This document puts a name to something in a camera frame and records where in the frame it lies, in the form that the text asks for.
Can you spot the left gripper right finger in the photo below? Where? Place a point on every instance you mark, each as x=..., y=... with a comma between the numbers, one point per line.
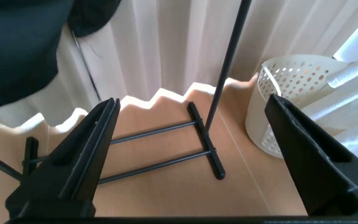
x=319, y=174

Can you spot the white laundry basket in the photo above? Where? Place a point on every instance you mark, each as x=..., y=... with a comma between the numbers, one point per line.
x=256, y=109

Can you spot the beige curtain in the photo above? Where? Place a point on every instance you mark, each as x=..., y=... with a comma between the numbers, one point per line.
x=166, y=40

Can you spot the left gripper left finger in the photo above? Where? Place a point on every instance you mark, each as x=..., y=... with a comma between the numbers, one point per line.
x=70, y=168

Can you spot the black garment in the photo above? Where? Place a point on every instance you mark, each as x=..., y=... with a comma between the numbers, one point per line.
x=17, y=56

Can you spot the black clothes rack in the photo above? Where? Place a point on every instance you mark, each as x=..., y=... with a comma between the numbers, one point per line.
x=228, y=59

